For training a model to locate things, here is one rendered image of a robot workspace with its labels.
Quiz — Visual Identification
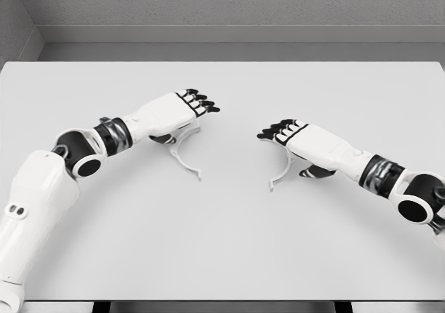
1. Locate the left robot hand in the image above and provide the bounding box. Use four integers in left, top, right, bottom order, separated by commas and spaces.
147, 88, 221, 145

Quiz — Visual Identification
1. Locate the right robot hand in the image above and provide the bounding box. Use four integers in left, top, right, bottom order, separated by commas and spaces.
256, 119, 348, 179

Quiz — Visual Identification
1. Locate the thin white pipe clamp half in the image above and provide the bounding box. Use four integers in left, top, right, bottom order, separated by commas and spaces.
168, 120, 203, 182
267, 142, 297, 193

